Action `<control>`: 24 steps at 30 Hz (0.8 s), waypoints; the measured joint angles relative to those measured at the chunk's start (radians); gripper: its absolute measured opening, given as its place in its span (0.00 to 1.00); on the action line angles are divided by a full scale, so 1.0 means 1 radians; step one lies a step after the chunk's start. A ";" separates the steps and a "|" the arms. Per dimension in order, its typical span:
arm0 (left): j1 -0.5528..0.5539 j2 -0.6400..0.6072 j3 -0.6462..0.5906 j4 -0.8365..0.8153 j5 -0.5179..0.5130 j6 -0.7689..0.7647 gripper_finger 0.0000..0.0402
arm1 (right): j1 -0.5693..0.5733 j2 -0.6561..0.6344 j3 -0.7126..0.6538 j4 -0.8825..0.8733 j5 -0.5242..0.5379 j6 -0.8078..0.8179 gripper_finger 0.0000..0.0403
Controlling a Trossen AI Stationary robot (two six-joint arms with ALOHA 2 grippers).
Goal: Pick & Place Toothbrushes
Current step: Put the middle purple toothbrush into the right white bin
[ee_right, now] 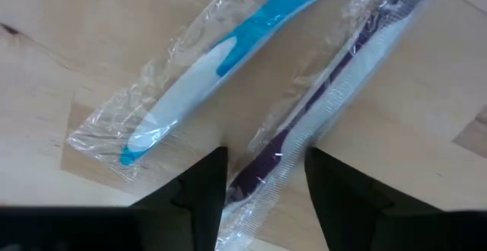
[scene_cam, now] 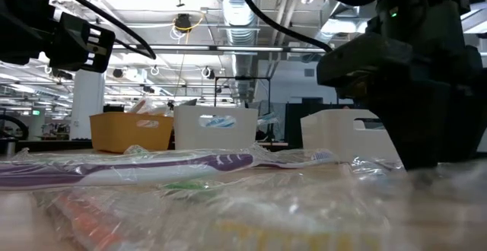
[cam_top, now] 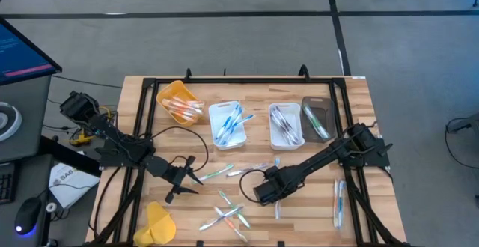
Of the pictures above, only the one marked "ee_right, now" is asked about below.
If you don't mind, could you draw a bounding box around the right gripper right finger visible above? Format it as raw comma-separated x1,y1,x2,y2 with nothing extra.
304,147,487,251

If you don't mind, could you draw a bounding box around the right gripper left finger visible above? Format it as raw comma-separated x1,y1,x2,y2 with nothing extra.
0,146,228,251

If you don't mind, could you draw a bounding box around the purple toothbrush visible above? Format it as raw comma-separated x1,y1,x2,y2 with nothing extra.
215,0,438,251

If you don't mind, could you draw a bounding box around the blue toothbrush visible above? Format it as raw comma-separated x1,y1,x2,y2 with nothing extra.
66,0,345,183

